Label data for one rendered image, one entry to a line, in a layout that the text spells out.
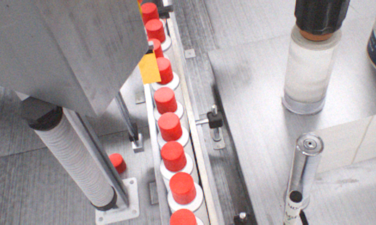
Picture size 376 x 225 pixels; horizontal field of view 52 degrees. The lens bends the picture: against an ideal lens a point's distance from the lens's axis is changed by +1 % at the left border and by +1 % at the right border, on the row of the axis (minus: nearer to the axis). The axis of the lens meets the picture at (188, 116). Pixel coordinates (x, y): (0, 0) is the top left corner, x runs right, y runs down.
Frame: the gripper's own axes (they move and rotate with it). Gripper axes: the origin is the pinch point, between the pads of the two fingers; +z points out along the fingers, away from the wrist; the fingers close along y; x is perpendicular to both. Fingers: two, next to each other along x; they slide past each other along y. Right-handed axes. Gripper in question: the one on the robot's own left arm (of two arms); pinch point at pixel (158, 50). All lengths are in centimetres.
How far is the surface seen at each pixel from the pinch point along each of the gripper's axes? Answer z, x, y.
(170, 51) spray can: -0.1, -13.6, 2.6
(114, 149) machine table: 18.9, -5.7, -14.3
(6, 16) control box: -7, -61, -8
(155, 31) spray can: -4.3, -17.2, 0.6
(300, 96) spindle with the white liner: 13.3, -15.8, 25.6
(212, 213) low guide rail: 27.2, -28.9, 3.9
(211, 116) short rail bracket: 14.1, -14.0, 7.9
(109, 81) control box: -1, -56, -3
